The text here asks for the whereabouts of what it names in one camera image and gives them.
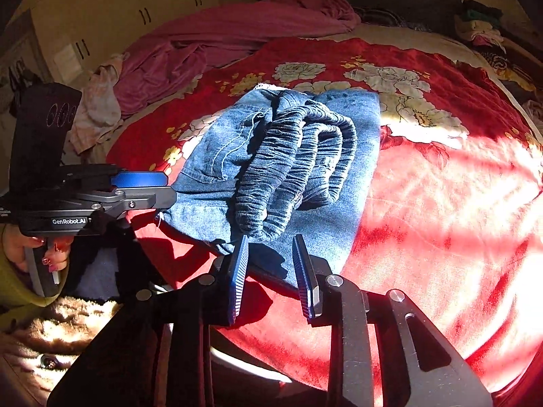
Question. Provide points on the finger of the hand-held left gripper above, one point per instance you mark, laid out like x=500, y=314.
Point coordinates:
x=140, y=179
x=144, y=201

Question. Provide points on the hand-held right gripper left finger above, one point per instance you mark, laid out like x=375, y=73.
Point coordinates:
x=237, y=282

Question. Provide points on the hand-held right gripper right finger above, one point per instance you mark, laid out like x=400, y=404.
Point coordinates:
x=306, y=282

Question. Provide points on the blue denim pants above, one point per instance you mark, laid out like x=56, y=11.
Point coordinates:
x=203, y=157

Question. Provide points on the person's left forearm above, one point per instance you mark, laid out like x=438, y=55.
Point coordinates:
x=12, y=294

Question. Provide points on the person's left hand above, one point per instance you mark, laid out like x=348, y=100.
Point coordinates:
x=55, y=260

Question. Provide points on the dark hanging clothes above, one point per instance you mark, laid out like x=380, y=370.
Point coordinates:
x=17, y=82

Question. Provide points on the pale pink garment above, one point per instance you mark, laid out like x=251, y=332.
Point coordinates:
x=97, y=106

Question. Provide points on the cream wardrobe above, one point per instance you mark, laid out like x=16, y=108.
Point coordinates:
x=118, y=0

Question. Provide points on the red floral blanket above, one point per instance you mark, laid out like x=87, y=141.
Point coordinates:
x=445, y=199

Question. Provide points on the brown fluffy coat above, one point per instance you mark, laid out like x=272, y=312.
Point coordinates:
x=51, y=339

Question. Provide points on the pink cloth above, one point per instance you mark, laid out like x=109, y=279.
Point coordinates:
x=220, y=29

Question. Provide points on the dark patterned pillow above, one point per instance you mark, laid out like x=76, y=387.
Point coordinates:
x=382, y=17

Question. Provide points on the pile of folded clothes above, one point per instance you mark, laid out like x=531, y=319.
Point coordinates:
x=479, y=29

